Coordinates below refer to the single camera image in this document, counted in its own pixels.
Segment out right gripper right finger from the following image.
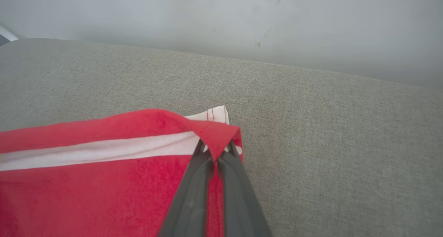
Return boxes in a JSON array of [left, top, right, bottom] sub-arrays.
[[217, 142, 272, 237]]

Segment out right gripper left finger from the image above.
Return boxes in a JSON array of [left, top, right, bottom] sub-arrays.
[[157, 140, 215, 237]]

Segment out red shorts with white stripe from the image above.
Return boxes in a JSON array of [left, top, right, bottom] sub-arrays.
[[0, 105, 244, 237]]

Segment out grey metal frame leg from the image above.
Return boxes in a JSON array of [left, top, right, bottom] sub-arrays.
[[0, 24, 27, 46]]

